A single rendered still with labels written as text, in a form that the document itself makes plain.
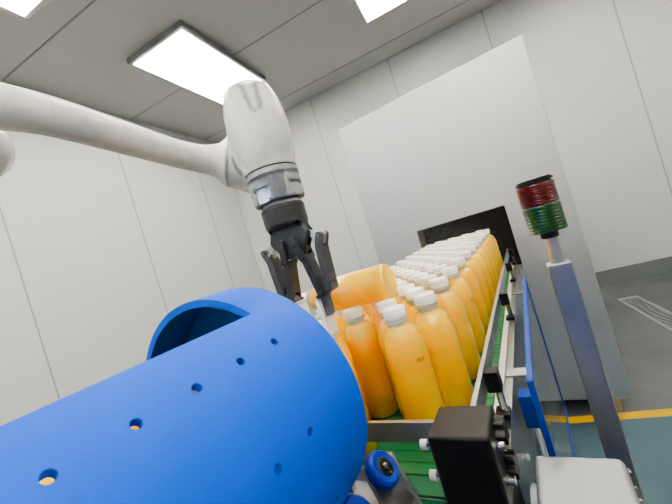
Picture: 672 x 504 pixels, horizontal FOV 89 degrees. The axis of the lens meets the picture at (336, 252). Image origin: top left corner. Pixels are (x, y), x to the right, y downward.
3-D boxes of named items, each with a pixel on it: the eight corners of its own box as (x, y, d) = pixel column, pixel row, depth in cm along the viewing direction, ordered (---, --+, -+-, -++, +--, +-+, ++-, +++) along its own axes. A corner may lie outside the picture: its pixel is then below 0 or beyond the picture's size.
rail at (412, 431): (252, 439, 64) (247, 424, 64) (255, 436, 64) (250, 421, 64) (472, 444, 44) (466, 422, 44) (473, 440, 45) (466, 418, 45)
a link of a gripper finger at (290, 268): (283, 240, 57) (276, 241, 57) (291, 306, 58) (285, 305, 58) (296, 237, 60) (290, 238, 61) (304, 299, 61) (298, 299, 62)
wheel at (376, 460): (357, 472, 42) (365, 463, 41) (371, 448, 45) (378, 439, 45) (386, 502, 40) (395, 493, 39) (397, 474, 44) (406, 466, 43)
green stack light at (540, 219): (529, 237, 62) (521, 211, 62) (528, 233, 67) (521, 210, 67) (570, 227, 59) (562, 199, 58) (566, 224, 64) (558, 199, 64)
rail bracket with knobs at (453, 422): (435, 520, 41) (410, 437, 41) (447, 476, 47) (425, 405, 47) (528, 532, 36) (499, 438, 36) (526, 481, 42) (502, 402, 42)
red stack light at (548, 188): (521, 211, 62) (515, 190, 62) (521, 209, 67) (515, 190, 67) (562, 199, 58) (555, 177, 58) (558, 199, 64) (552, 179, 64)
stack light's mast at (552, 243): (539, 269, 62) (513, 185, 62) (537, 263, 67) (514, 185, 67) (580, 260, 59) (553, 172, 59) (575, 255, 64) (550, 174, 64)
